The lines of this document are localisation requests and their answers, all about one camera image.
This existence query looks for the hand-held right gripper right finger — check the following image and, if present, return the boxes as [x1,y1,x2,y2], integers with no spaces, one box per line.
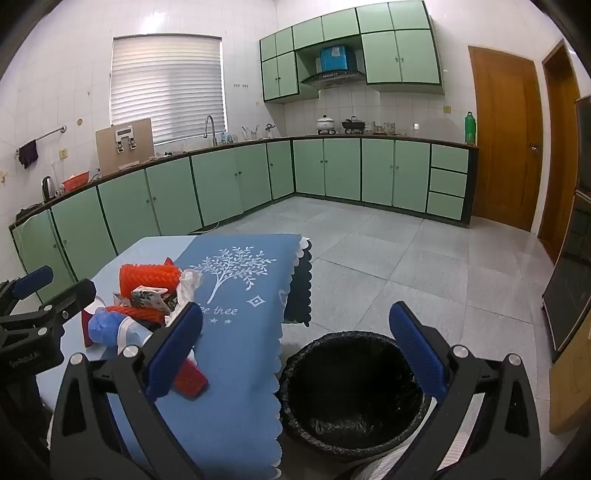
[389,301,542,480]

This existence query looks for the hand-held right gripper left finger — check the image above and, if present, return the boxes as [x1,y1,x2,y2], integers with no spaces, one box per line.
[50,302,208,480]

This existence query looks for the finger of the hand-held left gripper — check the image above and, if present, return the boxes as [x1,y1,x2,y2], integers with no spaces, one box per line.
[0,266,55,320]
[0,278,98,345]

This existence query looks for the red snack packet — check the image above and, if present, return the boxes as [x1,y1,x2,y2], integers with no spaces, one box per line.
[174,357,208,400]

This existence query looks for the blue plastic wrapper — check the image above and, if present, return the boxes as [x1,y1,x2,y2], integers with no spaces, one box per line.
[88,310,153,357]

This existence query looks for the small orange foam net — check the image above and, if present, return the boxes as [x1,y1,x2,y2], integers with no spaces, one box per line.
[105,305,167,325]

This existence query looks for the printed paper carton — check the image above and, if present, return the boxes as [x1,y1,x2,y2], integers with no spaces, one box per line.
[113,286,169,315]

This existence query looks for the white tissue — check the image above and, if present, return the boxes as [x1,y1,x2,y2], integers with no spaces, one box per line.
[164,270,204,324]

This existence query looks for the black trash bin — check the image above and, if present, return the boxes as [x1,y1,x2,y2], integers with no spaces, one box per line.
[278,331,437,462]

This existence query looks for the blue tree print tablecloth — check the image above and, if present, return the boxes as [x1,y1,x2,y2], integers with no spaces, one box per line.
[111,233,315,478]

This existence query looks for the red basin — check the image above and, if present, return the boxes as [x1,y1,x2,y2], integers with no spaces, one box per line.
[61,171,90,192]

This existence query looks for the purple towel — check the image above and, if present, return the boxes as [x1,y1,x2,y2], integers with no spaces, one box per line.
[17,141,38,169]

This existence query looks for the brown cardboard board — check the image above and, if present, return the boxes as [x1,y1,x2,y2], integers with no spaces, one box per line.
[95,117,154,177]

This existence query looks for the steel towel bar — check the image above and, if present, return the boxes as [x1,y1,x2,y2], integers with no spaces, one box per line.
[16,126,66,151]

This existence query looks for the dark glass cabinet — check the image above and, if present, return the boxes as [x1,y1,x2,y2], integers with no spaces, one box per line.
[541,95,591,363]

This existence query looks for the green lower cabinets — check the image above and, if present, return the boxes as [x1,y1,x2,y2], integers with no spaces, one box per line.
[10,136,479,287]

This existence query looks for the green cabinets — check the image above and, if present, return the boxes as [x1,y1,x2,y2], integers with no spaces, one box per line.
[259,0,445,103]
[10,136,479,287]

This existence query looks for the white window blind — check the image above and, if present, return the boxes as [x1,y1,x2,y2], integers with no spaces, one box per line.
[110,36,228,145]

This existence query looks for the range hood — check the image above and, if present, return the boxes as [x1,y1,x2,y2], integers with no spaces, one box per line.
[300,69,366,88]

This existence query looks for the green upper cabinets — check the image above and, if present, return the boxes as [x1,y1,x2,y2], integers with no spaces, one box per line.
[259,0,445,103]

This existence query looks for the blue box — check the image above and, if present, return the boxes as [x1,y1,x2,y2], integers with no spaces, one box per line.
[320,45,357,73]

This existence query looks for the wooden door with handle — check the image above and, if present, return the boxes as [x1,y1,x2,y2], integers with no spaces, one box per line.
[468,45,544,232]

